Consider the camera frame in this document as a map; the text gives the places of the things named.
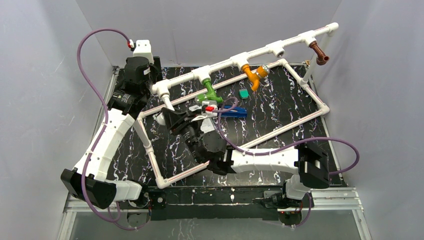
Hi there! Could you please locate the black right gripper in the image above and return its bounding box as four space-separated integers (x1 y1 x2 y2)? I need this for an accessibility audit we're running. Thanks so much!
162 106 206 163

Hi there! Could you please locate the white plastic faucet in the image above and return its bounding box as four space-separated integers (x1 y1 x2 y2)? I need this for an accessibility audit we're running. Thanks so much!
154 93 176 127

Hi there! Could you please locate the white PVC pipe frame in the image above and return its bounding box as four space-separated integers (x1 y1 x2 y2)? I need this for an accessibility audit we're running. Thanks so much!
133 22 339 190

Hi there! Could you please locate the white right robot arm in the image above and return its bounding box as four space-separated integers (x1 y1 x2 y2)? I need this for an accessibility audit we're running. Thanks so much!
161 106 330 207

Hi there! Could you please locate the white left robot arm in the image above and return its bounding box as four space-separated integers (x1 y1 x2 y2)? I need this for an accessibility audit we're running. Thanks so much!
60 56 163 209

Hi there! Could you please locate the white plastic package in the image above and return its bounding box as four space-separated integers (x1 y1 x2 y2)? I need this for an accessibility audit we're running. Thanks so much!
191 117 215 133

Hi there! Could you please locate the green plastic faucet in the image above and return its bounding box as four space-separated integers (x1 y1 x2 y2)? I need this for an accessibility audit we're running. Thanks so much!
195 78 224 104

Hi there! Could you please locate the blue stapler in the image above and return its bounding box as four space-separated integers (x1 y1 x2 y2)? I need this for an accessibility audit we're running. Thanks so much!
221 107 248 118

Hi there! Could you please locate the teal small box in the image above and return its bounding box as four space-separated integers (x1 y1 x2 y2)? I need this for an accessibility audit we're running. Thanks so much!
239 88 250 100

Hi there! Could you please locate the orange plastic faucet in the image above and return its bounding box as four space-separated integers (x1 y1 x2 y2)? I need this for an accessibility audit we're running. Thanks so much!
241 64 270 92

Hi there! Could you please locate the brown plastic faucet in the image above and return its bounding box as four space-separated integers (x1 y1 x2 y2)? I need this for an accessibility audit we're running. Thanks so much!
309 40 330 66

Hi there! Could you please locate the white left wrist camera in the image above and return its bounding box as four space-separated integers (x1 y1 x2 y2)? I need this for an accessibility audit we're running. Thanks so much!
127 39 154 64

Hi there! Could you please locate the black metal base rail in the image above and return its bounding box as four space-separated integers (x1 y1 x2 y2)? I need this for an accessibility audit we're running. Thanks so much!
64 185 362 229

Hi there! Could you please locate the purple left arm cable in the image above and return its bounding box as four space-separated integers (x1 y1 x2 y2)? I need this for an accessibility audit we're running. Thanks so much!
76 28 152 232

